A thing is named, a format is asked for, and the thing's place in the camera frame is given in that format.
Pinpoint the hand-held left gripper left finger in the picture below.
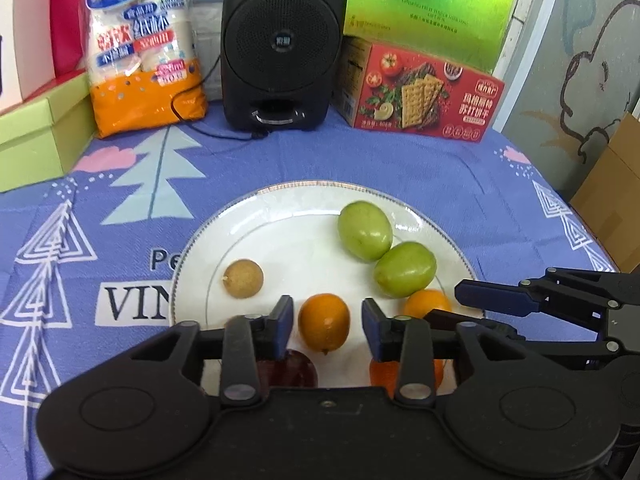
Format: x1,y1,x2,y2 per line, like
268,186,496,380
127,295,295,408

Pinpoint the small orange kumquat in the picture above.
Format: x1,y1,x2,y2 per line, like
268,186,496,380
403,289,452,320
298,293,351,356

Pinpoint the pink paper bag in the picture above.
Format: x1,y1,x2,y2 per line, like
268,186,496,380
0,0,91,76

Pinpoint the large dark red plum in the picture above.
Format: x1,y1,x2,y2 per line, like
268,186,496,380
256,350,319,389

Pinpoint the black speaker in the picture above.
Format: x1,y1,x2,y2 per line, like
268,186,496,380
221,0,351,132

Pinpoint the green jujube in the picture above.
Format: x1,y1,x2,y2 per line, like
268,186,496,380
374,241,437,297
337,201,394,262

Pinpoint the white cup picture box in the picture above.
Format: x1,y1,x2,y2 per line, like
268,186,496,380
0,0,56,116

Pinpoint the large orange tangerine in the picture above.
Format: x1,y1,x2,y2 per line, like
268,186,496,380
369,357,445,392

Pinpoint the black speaker cable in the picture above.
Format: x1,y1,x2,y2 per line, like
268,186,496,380
170,55,273,142

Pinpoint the brown longan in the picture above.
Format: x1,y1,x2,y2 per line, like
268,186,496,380
223,258,264,299

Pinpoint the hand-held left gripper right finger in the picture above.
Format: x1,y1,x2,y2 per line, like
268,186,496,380
361,297,531,405

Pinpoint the orange paper cup package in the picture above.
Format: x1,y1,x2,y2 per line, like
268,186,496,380
76,0,208,140

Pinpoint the cardboard box on floor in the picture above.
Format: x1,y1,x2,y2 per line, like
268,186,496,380
570,112,640,273

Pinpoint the shiny green gift box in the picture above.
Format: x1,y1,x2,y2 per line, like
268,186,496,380
342,0,521,78

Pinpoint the white plate with blue rim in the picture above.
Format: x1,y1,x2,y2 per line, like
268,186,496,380
170,180,486,391

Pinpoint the green shoe box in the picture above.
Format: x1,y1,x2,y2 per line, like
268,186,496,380
0,70,97,194

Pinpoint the blue printed tablecloth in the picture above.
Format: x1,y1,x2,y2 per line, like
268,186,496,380
0,100,621,461

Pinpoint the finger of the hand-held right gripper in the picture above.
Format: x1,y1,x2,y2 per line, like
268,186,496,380
454,267,640,333
425,309,620,370

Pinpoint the red cracker box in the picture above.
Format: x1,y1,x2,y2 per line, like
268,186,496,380
334,35,506,144

